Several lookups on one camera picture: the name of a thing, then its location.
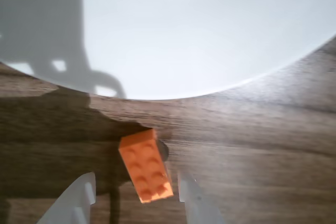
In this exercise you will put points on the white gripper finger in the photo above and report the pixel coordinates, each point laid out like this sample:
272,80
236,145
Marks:
76,197
197,205

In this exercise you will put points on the orange lego brick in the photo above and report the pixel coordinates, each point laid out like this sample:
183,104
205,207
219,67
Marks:
147,166

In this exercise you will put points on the white round plate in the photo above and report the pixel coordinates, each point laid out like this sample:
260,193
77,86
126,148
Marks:
183,30

